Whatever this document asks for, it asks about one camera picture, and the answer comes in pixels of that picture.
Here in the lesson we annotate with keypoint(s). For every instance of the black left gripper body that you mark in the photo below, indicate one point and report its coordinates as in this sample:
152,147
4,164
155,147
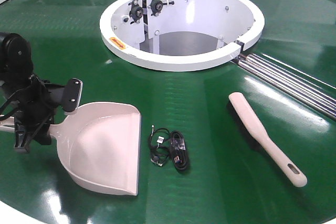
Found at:
36,100

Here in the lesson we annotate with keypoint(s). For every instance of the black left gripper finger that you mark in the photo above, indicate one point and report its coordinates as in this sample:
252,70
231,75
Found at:
25,134
71,96

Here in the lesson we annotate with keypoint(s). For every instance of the pink plastic dustpan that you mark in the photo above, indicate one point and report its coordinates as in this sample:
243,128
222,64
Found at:
99,146

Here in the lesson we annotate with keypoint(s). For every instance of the beige hand brush black bristles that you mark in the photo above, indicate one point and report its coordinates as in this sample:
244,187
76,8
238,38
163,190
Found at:
256,129

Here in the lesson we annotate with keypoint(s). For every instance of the left black bearing block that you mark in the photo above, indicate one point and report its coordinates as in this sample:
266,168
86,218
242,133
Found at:
136,11

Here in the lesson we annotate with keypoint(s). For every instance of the black bearing block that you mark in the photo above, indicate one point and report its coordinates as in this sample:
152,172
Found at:
136,11
156,6

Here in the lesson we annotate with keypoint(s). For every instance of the right black bearing block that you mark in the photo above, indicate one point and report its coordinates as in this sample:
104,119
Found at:
156,6

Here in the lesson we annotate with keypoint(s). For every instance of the steel rollers right seam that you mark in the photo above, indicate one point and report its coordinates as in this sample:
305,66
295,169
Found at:
299,88

